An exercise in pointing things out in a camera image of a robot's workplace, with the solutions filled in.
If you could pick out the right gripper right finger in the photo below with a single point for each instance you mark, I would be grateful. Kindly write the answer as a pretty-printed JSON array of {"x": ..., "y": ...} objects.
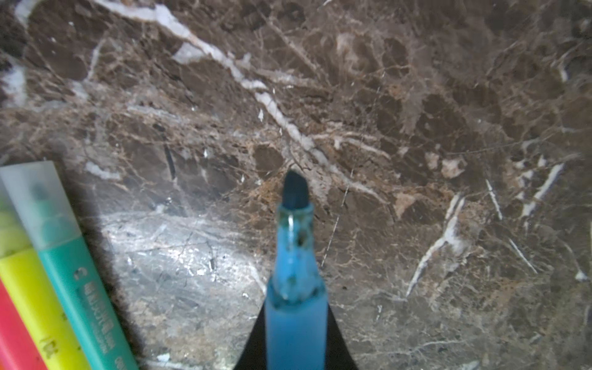
[{"x": 337, "y": 355}]

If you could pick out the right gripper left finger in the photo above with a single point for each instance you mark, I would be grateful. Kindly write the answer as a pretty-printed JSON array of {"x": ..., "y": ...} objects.
[{"x": 253, "y": 356}]

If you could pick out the blue highlighter pen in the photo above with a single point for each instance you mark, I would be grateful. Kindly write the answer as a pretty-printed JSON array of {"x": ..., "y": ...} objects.
[{"x": 296, "y": 305}]

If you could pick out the yellow highlighter pen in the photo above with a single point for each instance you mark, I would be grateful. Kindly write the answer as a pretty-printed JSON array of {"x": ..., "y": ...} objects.
[{"x": 31, "y": 292}]

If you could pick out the green highlighter pen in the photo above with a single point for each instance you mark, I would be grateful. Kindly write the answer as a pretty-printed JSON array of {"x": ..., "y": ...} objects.
[{"x": 40, "y": 200}]

